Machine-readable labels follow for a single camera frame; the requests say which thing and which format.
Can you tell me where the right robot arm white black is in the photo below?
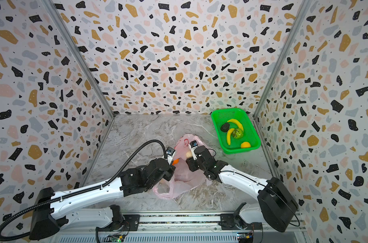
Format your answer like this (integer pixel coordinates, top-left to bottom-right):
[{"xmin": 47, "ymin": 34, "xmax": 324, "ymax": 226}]
[{"xmin": 186, "ymin": 141, "xmax": 298, "ymax": 232}]

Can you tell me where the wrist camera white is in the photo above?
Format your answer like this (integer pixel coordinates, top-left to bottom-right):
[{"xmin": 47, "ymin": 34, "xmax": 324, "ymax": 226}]
[
  {"xmin": 165, "ymin": 147, "xmax": 175, "ymax": 165},
  {"xmin": 189, "ymin": 140, "xmax": 199, "ymax": 160}
]

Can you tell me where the pink plastic bag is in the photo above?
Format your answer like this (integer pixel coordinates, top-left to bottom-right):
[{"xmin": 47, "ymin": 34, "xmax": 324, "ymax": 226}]
[{"xmin": 153, "ymin": 134, "xmax": 212, "ymax": 200}]

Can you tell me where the green plastic basket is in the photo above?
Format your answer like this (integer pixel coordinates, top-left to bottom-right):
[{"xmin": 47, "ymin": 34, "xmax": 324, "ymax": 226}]
[{"xmin": 211, "ymin": 108, "xmax": 261, "ymax": 155}]

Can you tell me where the orange fruit in basket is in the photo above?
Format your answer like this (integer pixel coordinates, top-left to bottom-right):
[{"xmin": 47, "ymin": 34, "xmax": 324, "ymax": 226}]
[{"xmin": 241, "ymin": 142, "xmax": 251, "ymax": 148}]

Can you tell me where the yellow banana in basket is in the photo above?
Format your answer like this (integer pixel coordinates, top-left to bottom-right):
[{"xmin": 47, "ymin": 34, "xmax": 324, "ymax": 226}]
[{"xmin": 227, "ymin": 119, "xmax": 244, "ymax": 131}]

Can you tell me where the black corrugated cable hose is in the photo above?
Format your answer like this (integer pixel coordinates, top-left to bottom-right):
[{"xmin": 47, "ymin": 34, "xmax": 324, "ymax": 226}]
[{"xmin": 0, "ymin": 139, "xmax": 168, "ymax": 242}]

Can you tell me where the green fruit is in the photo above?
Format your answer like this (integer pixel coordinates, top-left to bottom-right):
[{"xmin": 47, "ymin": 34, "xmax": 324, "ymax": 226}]
[{"xmin": 232, "ymin": 128, "xmax": 244, "ymax": 139}]

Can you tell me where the black avocado fruit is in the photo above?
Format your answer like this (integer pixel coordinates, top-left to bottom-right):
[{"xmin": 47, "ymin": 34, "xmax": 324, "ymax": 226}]
[{"xmin": 220, "ymin": 123, "xmax": 230, "ymax": 133}]

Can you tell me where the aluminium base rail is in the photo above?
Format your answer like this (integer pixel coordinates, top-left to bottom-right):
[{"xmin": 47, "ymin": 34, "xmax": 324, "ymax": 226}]
[{"xmin": 49, "ymin": 212, "xmax": 310, "ymax": 243}]

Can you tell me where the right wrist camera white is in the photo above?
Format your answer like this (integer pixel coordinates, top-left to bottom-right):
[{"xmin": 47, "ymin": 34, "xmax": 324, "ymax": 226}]
[{"xmin": 189, "ymin": 140, "xmax": 199, "ymax": 160}]

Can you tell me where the yellow banana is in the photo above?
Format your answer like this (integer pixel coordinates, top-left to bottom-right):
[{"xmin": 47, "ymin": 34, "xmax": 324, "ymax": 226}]
[
  {"xmin": 226, "ymin": 128, "xmax": 235, "ymax": 145},
  {"xmin": 227, "ymin": 119, "xmax": 244, "ymax": 131}
]

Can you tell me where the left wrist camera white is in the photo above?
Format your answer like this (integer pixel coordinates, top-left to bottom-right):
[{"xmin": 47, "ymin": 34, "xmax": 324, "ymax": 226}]
[{"xmin": 165, "ymin": 147, "xmax": 175, "ymax": 165}]

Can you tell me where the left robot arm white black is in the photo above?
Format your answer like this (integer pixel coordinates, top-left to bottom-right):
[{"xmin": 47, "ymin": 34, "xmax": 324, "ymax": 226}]
[{"xmin": 29, "ymin": 158, "xmax": 175, "ymax": 241}]

